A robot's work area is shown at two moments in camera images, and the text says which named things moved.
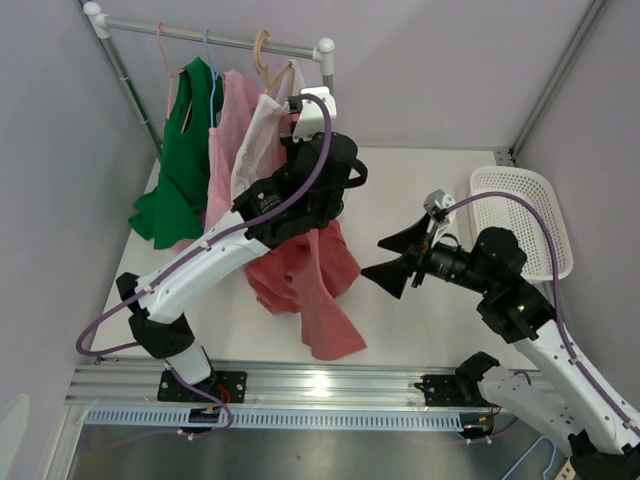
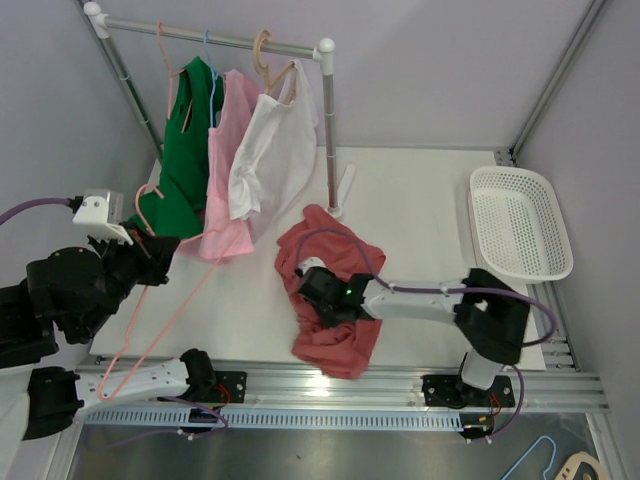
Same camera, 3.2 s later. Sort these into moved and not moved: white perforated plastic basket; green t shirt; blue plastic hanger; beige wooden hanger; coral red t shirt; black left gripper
Moved: black left gripper; coral red t shirt
Not moved: white perforated plastic basket; beige wooden hanger; blue plastic hanger; green t shirt
